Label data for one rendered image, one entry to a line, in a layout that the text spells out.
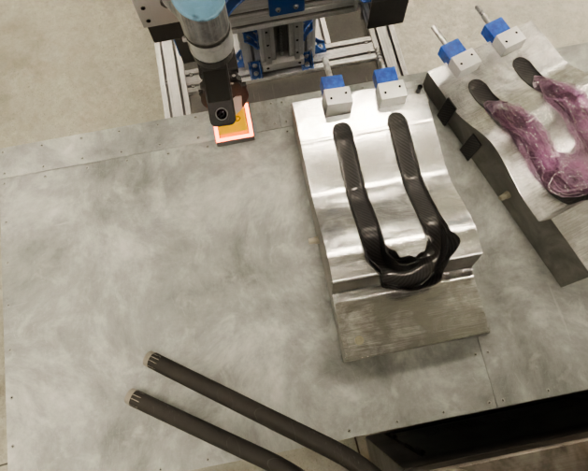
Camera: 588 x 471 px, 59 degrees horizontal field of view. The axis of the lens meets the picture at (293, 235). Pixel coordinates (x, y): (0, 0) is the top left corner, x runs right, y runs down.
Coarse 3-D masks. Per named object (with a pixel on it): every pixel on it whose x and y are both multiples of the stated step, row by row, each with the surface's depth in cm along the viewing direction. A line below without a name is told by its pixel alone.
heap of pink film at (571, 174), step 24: (552, 96) 98; (576, 96) 97; (504, 120) 97; (528, 120) 96; (576, 120) 96; (528, 144) 95; (552, 144) 95; (576, 144) 97; (528, 168) 96; (552, 168) 94; (576, 168) 95; (552, 192) 96; (576, 192) 94
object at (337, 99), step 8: (328, 64) 102; (328, 72) 102; (328, 80) 100; (336, 80) 100; (328, 88) 99; (336, 88) 98; (344, 88) 98; (328, 96) 97; (336, 96) 97; (344, 96) 97; (328, 104) 96; (336, 104) 97; (344, 104) 97; (328, 112) 99; (336, 112) 99; (344, 112) 100
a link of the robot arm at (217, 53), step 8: (184, 40) 83; (224, 40) 87; (232, 40) 84; (192, 48) 83; (200, 48) 82; (216, 48) 82; (224, 48) 83; (232, 48) 85; (200, 56) 84; (208, 56) 83; (216, 56) 84; (224, 56) 85
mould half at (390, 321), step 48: (384, 144) 98; (432, 144) 98; (336, 192) 96; (384, 192) 95; (432, 192) 94; (336, 240) 89; (336, 288) 90; (384, 288) 93; (432, 288) 93; (384, 336) 91; (432, 336) 91
